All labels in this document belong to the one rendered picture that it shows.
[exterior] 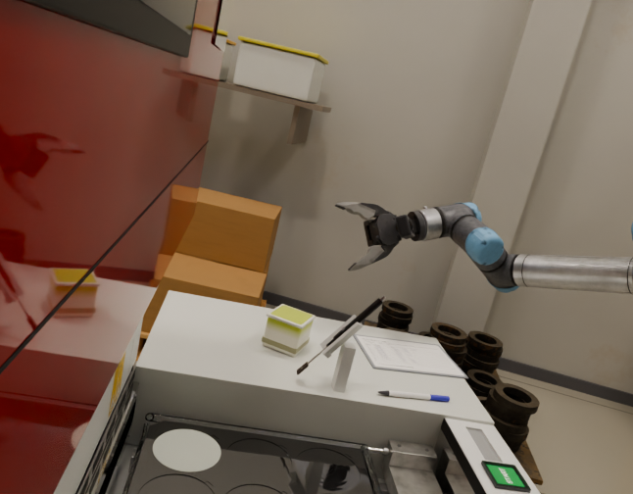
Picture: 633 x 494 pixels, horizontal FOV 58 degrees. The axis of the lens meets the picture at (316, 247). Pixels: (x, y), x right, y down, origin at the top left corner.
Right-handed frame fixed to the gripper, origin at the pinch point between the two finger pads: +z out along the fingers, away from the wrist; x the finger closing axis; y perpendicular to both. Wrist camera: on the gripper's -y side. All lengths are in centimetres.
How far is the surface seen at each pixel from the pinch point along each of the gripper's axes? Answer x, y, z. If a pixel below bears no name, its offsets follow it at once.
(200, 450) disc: -31, -28, 39
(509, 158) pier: 49, 163, -171
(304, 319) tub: -15.8, -13.0, 15.4
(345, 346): -21.4, -25.8, 12.5
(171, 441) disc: -29, -27, 43
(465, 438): -40, -31, -3
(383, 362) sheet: -27.3, -10.8, 0.5
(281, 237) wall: 35, 255, -49
